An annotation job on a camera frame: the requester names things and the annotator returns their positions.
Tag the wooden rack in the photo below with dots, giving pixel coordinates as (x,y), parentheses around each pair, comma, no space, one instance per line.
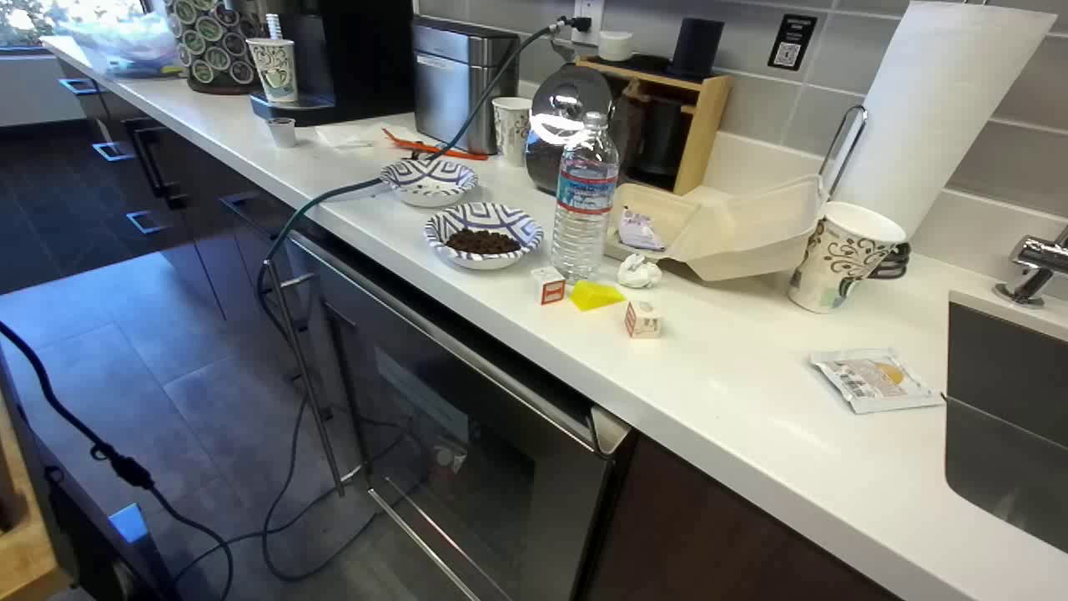
(702,121)

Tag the coffee pod carousel rack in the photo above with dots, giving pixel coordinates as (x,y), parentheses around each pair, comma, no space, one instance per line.
(210,43)

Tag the dark robot stand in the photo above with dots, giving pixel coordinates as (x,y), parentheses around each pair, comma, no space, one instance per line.
(78,545)

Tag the clear plastic water bottle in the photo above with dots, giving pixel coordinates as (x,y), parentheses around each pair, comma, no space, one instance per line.
(583,206)

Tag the black rectangular object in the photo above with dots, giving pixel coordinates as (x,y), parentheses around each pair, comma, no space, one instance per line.
(695,49)

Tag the white paper towel roll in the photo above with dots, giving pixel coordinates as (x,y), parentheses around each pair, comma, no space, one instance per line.
(946,102)

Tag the black wall sign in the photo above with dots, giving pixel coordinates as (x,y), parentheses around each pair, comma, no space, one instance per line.
(791,40)

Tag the dark metal kettle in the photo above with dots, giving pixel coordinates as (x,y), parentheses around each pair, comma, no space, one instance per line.
(562,111)

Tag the small beige cube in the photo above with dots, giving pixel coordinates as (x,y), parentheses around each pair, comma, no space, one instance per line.
(643,318)

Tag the red and white creamer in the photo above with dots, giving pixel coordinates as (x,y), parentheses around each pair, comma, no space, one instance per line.
(547,286)

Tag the small white cup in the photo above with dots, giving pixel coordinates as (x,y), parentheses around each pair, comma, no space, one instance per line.
(616,43)

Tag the black dishwasher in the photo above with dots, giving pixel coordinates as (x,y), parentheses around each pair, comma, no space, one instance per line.
(489,468)

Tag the flat printed packet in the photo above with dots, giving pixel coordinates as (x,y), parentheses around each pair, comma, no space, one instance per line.
(871,380)

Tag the single coffee pod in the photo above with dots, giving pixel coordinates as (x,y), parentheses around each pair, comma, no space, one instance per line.
(286,130)

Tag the clear plastic bag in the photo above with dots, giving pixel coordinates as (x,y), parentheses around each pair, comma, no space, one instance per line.
(112,39)

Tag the crumpled white wrapper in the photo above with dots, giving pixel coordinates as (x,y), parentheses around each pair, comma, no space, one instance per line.
(638,272)

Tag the stainless steel toaster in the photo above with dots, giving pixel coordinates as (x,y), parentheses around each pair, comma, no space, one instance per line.
(455,87)

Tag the chrome faucet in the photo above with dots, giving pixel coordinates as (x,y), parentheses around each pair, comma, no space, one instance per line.
(1040,258)

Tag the blue patterned plate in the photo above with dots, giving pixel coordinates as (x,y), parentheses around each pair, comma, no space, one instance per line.
(427,186)

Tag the steel sink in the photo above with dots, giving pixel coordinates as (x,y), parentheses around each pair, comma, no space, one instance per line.
(1007,422)

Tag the Keurig coffee machine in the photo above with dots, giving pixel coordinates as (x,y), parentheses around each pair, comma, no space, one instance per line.
(355,55)

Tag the small printed sachet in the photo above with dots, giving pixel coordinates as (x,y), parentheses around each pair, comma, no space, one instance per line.
(643,231)

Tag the white wall outlet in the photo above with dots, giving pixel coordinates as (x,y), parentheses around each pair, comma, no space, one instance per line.
(588,10)

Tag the patterned bowl with coffee grounds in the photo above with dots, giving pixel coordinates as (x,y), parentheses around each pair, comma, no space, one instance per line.
(485,251)

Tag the large patterned paper cup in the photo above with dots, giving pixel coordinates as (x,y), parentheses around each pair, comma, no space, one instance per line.
(838,260)

